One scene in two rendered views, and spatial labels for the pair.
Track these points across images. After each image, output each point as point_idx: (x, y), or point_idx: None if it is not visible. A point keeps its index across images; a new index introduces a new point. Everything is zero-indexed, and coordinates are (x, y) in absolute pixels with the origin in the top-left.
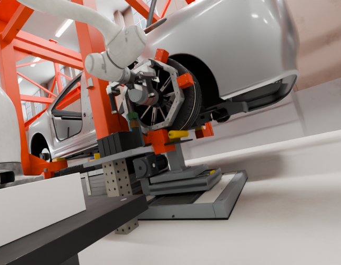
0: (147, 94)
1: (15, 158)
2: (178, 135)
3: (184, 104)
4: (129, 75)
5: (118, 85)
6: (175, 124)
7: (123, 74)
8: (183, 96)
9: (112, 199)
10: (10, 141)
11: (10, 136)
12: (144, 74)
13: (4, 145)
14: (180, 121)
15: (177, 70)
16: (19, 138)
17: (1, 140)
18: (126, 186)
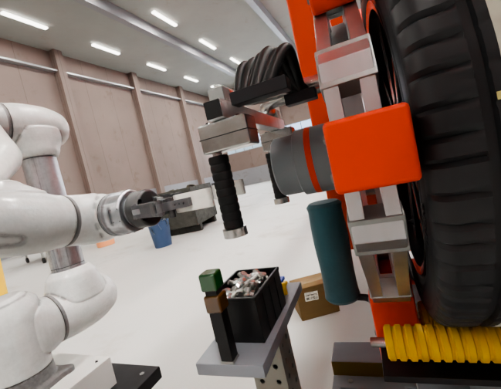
0: (301, 176)
1: (10, 383)
2: (426, 360)
3: (429, 256)
4: (120, 225)
5: (273, 129)
6: (428, 305)
7: (106, 231)
8: (384, 229)
9: None
10: None
11: None
12: (140, 214)
13: None
14: (434, 312)
15: (365, 55)
16: (17, 359)
17: None
18: (277, 384)
